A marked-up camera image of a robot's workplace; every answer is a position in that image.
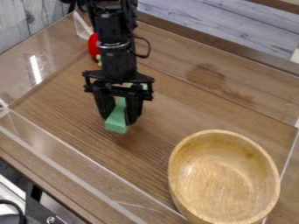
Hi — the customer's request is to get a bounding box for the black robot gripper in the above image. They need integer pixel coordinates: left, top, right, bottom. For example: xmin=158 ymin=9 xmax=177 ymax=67
xmin=82 ymin=43 xmax=155 ymax=125

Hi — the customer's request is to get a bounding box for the green rectangular block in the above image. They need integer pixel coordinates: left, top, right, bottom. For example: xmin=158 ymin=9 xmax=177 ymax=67
xmin=103 ymin=82 xmax=150 ymax=135

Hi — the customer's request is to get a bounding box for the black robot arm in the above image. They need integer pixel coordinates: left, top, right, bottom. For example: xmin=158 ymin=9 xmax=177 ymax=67
xmin=59 ymin=0 xmax=155 ymax=125

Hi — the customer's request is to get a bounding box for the brown wooden bowl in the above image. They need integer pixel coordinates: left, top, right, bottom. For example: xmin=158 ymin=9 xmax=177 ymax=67
xmin=169 ymin=129 xmax=281 ymax=224

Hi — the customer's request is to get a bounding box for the red toy strawberry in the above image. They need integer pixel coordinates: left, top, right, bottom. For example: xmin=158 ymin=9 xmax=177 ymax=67
xmin=89 ymin=32 xmax=102 ymax=66

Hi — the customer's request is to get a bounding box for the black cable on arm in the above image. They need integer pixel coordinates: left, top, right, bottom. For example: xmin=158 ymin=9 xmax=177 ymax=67
xmin=129 ymin=34 xmax=153 ymax=60

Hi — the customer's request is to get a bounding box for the clear acrylic tray enclosure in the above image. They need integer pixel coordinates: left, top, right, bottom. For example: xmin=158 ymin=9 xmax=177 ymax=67
xmin=0 ymin=17 xmax=299 ymax=224

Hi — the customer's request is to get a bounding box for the black metal table frame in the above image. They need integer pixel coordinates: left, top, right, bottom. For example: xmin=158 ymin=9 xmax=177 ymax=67
xmin=25 ymin=184 xmax=69 ymax=224

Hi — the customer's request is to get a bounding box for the black cable lower left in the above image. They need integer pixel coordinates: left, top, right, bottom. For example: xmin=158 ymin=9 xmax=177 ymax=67
xmin=0 ymin=199 xmax=29 ymax=224

